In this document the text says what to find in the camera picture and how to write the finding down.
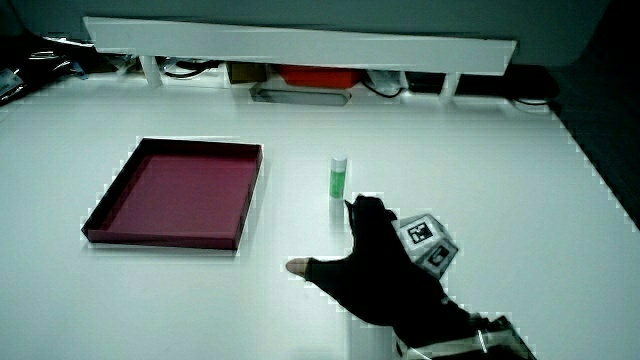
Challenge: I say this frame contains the person's right hand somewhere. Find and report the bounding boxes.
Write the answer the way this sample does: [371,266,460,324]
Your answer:
[285,194,482,349]

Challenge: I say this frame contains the green and white glue stick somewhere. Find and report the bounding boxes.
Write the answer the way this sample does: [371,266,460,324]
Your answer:
[328,153,349,201]

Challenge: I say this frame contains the grey flat tray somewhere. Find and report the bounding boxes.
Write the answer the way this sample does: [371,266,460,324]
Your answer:
[249,83,353,107]

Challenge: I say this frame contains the white plastic bag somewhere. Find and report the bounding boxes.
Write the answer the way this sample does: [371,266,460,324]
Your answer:
[364,69,410,96]

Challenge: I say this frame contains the dark red shallow tray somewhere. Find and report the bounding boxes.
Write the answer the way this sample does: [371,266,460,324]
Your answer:
[80,137,265,252]

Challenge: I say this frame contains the red box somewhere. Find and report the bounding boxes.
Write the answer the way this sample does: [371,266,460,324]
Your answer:
[276,64,364,91]

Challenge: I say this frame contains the brown cardboard box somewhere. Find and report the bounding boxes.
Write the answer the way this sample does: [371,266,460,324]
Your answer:
[227,61,269,85]

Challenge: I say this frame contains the white raised shelf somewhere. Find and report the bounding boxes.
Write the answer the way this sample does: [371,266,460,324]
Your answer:
[82,16,519,105]

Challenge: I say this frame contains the black cable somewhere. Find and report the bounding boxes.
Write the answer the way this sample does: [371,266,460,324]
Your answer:
[161,59,222,80]
[509,94,554,108]
[361,79,404,99]

